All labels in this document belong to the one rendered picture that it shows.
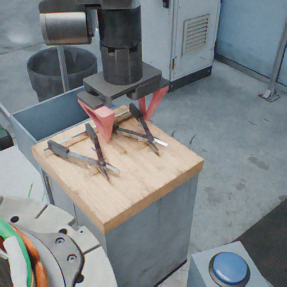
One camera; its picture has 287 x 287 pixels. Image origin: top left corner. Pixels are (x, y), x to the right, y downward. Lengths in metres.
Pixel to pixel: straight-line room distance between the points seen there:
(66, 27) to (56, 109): 0.27
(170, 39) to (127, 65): 2.08
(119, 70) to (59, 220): 0.21
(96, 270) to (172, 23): 2.25
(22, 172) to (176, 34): 1.82
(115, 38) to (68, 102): 0.28
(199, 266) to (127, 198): 0.13
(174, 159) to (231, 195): 1.46
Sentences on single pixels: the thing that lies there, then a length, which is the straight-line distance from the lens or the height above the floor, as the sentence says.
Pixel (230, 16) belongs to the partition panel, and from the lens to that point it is 2.93.
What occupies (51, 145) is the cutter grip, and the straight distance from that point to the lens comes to 0.54.
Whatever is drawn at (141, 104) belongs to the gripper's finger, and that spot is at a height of 1.10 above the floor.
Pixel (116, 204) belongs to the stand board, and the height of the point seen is 1.06.
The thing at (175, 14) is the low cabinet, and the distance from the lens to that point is 2.50.
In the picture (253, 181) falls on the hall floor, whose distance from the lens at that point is 2.09.
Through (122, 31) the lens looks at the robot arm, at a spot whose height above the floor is 1.25.
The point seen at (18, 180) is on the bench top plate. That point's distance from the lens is 0.96.
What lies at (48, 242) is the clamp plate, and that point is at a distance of 0.41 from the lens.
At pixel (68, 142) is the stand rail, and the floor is 1.07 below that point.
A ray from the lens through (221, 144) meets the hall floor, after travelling 2.29.
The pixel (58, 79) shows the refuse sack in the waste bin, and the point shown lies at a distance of 1.86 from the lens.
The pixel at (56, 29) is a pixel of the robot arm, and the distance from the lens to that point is 0.47.
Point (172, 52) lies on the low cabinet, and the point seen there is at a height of 0.33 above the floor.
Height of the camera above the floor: 1.42
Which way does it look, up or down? 39 degrees down
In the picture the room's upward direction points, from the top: straight up
